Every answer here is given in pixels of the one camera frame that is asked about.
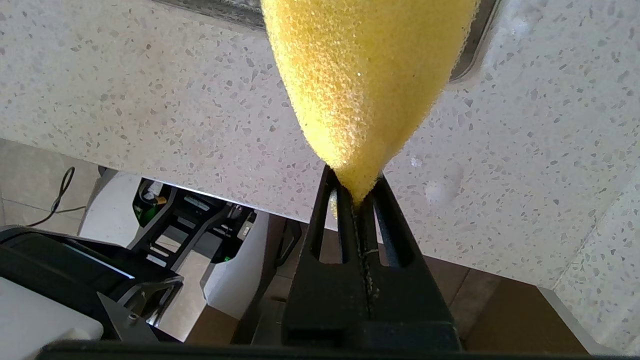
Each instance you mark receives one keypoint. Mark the white black robot chassis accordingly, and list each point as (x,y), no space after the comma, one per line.
(50,280)

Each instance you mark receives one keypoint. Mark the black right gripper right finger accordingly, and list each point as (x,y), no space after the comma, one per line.
(410,305)

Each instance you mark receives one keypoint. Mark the yellow green sponge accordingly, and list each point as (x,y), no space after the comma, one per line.
(365,75)

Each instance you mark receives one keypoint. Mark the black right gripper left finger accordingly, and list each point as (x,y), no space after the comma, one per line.
(325,305)

